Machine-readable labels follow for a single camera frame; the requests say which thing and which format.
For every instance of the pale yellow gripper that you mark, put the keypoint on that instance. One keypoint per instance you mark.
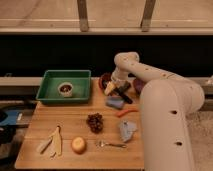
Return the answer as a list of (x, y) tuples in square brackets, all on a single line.
[(109, 88)]

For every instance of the black brush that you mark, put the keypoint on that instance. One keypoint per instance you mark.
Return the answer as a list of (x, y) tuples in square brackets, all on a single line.
[(121, 92)]

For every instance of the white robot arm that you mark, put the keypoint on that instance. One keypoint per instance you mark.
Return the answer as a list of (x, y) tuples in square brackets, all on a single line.
[(165, 101)]

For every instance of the red-brown bowl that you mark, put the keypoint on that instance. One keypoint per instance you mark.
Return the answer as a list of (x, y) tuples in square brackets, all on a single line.
[(103, 80)]

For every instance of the blue sponge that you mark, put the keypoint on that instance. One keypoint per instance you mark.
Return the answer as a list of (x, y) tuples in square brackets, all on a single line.
[(115, 102)]

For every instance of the purple bowl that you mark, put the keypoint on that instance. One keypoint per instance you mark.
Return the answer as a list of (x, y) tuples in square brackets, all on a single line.
[(138, 85)]

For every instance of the green plastic tray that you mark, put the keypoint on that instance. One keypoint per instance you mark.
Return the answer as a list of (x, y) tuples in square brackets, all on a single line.
[(48, 90)]

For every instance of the orange carrot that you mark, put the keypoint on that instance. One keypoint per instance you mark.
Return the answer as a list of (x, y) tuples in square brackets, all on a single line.
[(125, 111)]

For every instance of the bunch of dark grapes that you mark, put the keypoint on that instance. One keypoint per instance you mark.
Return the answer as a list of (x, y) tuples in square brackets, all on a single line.
[(95, 122)]

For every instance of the small white cup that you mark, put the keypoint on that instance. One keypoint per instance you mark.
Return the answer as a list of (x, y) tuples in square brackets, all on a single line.
[(65, 89)]

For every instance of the grey crumpled cloth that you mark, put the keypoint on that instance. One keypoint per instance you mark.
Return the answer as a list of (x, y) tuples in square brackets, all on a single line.
[(127, 129)]

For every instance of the metal fork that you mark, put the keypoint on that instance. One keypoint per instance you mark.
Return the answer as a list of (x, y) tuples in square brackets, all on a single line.
[(103, 143)]

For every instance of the yellow round fruit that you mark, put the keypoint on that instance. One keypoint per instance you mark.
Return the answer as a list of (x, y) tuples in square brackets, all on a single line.
[(78, 145)]

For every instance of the blue object at left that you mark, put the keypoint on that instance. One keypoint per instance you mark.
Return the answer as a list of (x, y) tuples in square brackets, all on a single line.
[(13, 117)]

